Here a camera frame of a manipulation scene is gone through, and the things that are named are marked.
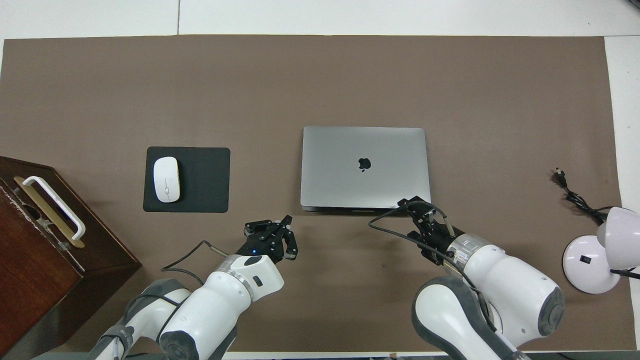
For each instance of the silver laptop with apple logo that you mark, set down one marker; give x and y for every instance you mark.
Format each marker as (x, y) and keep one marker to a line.
(340, 170)

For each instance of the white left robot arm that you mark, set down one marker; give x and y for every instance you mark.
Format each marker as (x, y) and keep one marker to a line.
(220, 300)

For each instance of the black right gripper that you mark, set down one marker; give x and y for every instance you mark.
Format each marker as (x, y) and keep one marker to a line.
(432, 237)

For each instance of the large brown table mat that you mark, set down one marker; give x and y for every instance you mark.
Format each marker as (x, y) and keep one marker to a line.
(320, 85)

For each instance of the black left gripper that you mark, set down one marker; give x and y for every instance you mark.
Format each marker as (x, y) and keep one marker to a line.
(260, 245)

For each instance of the dark brown wooden box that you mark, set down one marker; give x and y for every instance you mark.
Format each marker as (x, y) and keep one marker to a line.
(35, 280)

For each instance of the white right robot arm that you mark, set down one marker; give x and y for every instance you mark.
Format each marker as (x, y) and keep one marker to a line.
(510, 290)

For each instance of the white desk lamp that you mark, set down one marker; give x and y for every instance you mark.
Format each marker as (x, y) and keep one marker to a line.
(587, 262)

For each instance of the white computer mouse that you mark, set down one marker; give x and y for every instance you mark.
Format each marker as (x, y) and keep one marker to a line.
(166, 179)

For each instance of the black mouse pad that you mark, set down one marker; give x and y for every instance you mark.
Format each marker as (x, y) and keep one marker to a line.
(205, 180)

